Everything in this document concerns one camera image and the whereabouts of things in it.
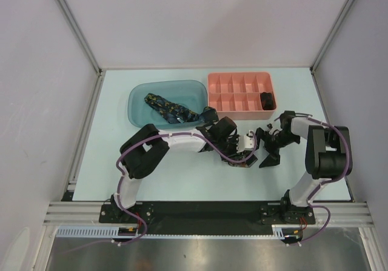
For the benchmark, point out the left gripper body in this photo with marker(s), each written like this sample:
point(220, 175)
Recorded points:
point(229, 149)

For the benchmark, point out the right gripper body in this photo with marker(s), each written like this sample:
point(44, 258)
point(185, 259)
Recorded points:
point(279, 140)

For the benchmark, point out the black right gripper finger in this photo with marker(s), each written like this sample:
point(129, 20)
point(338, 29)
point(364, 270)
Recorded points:
point(273, 159)
point(261, 135)

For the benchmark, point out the orange floral tie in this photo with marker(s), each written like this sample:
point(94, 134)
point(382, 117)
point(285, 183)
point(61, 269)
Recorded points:
point(242, 159)

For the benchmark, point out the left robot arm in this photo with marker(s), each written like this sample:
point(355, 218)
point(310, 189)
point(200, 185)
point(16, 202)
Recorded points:
point(142, 153)

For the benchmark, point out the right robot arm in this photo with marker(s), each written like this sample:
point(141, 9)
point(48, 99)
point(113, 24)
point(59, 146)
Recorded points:
point(328, 159)

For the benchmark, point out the rolled dark tie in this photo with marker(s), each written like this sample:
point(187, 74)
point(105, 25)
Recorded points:
point(267, 101)

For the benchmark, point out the pink compartment organizer tray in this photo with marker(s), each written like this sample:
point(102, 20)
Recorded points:
point(237, 94)

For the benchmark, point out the navy yellow patterned tie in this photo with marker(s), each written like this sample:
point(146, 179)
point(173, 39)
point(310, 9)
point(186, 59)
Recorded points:
point(175, 113)

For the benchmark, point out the teal plastic bin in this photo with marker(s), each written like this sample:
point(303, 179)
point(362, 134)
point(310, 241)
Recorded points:
point(188, 93)

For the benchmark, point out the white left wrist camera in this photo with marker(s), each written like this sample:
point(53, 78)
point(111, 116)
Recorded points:
point(247, 142)

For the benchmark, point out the left corner aluminium post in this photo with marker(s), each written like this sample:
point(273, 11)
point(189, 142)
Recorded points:
point(78, 34)

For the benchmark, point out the corner aluminium post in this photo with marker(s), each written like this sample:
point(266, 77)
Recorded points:
point(335, 28)
point(78, 34)

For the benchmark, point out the right corner aluminium post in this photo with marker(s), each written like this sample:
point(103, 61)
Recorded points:
point(335, 28)

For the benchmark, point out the aluminium frame rail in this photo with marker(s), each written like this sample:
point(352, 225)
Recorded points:
point(343, 214)

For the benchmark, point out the white cable duct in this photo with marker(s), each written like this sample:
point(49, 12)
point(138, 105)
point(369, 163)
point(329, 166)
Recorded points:
point(116, 232)

